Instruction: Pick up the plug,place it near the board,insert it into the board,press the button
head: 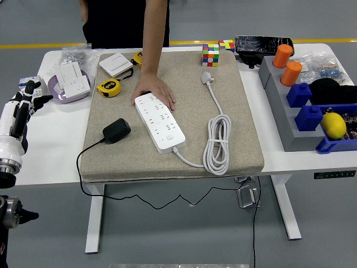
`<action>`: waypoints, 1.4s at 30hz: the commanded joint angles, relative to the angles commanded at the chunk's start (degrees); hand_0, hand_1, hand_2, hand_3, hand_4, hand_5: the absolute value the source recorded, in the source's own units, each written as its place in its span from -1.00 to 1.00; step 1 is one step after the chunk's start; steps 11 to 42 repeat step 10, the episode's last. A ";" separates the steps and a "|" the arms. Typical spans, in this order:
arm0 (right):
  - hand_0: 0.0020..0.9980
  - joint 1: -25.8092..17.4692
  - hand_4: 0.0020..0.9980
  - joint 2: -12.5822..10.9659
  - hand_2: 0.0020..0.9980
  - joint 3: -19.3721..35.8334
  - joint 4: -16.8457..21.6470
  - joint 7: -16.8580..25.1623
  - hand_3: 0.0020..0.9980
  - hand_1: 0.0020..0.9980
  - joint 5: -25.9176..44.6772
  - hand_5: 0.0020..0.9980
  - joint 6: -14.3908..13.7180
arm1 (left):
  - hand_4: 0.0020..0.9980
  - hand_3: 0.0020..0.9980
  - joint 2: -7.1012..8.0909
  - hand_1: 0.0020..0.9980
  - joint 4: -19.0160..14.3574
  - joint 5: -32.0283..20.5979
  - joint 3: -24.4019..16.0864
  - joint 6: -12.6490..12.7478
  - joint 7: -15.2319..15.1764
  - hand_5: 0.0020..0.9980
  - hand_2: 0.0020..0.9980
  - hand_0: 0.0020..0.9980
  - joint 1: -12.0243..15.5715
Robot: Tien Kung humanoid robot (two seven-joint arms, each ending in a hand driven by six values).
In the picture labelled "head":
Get person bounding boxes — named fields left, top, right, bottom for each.
left=82, top=0, right=170, bottom=50

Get white wall switch panel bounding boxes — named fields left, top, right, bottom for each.
left=54, top=61, right=83, bottom=90

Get black table control panel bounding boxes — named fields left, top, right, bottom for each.
left=313, top=170, right=357, bottom=180

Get purple bowl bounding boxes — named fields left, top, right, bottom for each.
left=47, top=69, right=92, bottom=104

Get black plug adapter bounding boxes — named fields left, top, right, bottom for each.
left=102, top=118, right=132, bottom=145

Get white power strip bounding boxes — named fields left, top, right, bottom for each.
left=134, top=93, right=187, bottom=155

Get yellow tape measure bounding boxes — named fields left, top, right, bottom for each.
left=96, top=78, right=122, bottom=99

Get clear bag of coloured parts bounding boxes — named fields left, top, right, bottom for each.
left=292, top=54, right=348, bottom=86

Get white table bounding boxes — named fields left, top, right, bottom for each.
left=0, top=43, right=357, bottom=255

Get black plastic-wrapped device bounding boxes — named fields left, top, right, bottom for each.
left=234, top=35, right=295, bottom=69

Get large Rubik's cube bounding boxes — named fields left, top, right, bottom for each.
left=201, top=43, right=220, bottom=68

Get small Rubik's cube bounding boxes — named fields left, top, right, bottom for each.
left=218, top=39, right=236, bottom=53

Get large silver metal bracket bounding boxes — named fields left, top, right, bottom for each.
left=236, top=185, right=262, bottom=209

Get white circuit breaker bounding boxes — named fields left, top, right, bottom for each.
left=18, top=75, right=50, bottom=98

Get white power strip cord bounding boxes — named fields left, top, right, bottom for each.
left=172, top=70, right=233, bottom=176

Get orange cylinder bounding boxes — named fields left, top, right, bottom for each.
left=280, top=61, right=303, bottom=87
left=272, top=44, right=293, bottom=69

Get blue plastic bin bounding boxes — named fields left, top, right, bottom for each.
left=315, top=103, right=357, bottom=155

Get grey stepped peg block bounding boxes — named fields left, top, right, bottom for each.
left=258, top=55, right=326, bottom=152

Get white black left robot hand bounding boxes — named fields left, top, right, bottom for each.
left=0, top=80, right=54, bottom=166

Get yellow lemon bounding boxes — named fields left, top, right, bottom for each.
left=320, top=112, right=348, bottom=140

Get grey-brown fabric mat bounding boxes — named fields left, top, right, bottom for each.
left=79, top=50, right=265, bottom=184

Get white wall switch box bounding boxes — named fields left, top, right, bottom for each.
left=99, top=52, right=134, bottom=78

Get black cloth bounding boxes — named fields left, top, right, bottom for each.
left=308, top=78, right=357, bottom=106

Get clear bag of screws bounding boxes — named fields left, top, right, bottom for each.
left=46, top=46, right=103, bottom=76

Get thin black plug cord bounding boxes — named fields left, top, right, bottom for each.
left=76, top=138, right=262, bottom=268

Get blue plastic peg block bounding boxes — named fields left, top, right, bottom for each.
left=295, top=105, right=324, bottom=132
left=286, top=82, right=312, bottom=108

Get white wall socket panel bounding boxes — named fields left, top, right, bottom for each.
left=63, top=76, right=92, bottom=99

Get person's left hand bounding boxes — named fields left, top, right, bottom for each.
left=131, top=73, right=177, bottom=111

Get dark small electronic parts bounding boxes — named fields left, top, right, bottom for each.
left=342, top=111, right=357, bottom=140

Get small silver metal bracket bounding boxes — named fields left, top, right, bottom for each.
left=234, top=175, right=256, bottom=184

